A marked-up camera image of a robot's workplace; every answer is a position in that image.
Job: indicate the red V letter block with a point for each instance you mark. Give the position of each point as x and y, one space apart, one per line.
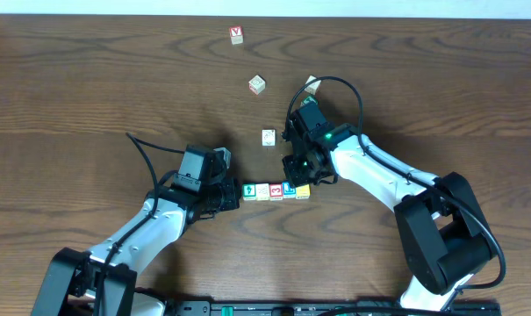
236 35

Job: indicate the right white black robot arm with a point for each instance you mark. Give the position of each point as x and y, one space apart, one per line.
444 234

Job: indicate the blue letter I block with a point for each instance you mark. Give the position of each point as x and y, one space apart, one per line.
288 192

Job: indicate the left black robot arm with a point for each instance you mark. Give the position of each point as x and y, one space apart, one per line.
102 279

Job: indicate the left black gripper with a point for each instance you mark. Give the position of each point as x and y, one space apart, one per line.
233 194

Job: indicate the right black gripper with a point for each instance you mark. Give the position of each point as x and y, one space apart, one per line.
295 177

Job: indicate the green number 5 block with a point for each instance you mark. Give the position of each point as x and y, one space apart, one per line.
249 192

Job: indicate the plain beige wooden block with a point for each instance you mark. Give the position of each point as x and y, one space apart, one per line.
262 191

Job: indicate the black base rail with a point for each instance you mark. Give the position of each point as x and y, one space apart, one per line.
209 308

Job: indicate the green J letter block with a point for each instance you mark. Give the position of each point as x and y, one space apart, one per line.
309 100

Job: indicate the yellow top wooden block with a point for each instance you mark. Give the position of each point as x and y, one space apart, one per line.
303 191

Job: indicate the red U side block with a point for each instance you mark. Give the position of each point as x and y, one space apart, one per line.
257 84

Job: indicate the plain wooden picture block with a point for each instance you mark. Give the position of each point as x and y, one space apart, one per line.
312 85

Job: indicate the white airplane picture block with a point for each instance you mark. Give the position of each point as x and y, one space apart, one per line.
268 137

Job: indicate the red number 3 block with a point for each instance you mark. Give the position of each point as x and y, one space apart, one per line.
275 192

